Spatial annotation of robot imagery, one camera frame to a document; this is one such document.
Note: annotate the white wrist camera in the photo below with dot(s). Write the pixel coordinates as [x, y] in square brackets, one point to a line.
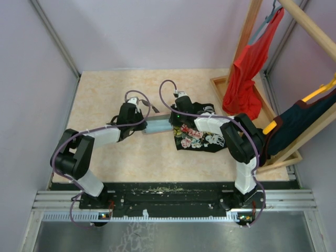
[178, 94]
[134, 101]

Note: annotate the red tank top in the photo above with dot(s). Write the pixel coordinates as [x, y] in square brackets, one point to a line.
[240, 96]

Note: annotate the yellow clothes hanger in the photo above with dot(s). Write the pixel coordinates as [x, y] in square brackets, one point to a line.
[322, 89]

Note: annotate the thin-framed sunglasses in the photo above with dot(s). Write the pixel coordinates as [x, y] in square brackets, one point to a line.
[150, 106]

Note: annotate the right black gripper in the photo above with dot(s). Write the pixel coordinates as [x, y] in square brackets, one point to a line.
[174, 121]

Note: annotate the grey clothes hanger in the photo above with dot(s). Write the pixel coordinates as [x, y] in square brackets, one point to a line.
[267, 20]

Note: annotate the pink glasses case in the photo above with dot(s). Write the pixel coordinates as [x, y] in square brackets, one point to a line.
[158, 116]

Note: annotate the light blue cleaning cloth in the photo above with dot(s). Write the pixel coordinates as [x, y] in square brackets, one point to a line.
[158, 126]

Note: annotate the black floral t-shirt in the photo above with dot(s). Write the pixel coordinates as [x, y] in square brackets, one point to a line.
[191, 139]

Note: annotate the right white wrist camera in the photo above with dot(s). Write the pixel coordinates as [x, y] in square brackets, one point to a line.
[178, 94]

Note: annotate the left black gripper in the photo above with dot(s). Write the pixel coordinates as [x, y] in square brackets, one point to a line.
[142, 126]

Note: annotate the wooden clothes rack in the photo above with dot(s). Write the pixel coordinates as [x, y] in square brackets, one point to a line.
[296, 67]

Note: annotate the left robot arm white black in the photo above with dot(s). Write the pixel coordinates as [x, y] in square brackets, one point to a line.
[72, 156]

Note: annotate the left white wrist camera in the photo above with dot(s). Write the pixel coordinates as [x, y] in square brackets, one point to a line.
[134, 101]

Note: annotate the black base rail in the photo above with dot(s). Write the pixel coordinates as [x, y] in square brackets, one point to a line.
[178, 200]

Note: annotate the navy blue garment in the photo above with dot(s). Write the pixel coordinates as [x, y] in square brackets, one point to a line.
[293, 122]

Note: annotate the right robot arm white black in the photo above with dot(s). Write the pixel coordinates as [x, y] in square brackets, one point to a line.
[197, 127]

